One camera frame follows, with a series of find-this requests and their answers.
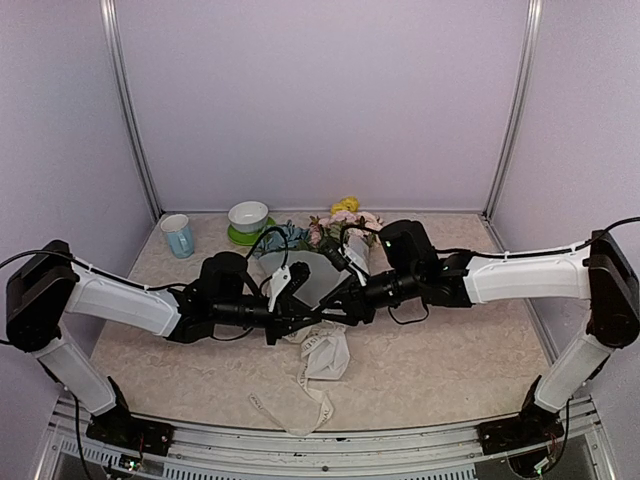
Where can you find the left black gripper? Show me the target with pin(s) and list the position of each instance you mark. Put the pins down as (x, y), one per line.
(284, 318)

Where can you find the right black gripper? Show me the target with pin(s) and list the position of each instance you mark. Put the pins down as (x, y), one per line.
(351, 298)

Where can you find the cream printed ribbon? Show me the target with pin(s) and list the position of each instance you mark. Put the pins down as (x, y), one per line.
(310, 395)

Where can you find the pink fake flower bunch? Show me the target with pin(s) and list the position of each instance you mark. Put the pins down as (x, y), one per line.
(346, 227)

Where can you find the yellow fake flower stem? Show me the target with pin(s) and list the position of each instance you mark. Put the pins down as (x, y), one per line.
(349, 204)

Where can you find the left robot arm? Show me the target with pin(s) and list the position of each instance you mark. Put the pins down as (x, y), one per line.
(53, 282)

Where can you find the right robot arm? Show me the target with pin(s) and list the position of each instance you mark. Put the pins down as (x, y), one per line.
(595, 270)

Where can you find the green plate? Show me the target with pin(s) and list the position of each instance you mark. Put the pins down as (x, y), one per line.
(247, 239)

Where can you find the white ceramic bowl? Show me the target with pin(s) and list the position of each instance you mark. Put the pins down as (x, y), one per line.
(248, 216)

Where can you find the light blue mug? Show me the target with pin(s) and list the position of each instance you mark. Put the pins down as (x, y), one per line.
(178, 234)

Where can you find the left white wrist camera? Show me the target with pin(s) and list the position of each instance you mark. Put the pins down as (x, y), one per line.
(285, 282)

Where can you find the front aluminium rail base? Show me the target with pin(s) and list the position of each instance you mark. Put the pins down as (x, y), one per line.
(202, 451)

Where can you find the right aluminium frame post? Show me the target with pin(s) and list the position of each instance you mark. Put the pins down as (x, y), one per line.
(517, 107)

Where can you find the aluminium frame post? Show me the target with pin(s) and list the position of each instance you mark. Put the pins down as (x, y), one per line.
(108, 10)
(517, 107)

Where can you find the left aluminium frame post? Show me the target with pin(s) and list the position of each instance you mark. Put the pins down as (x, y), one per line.
(108, 10)

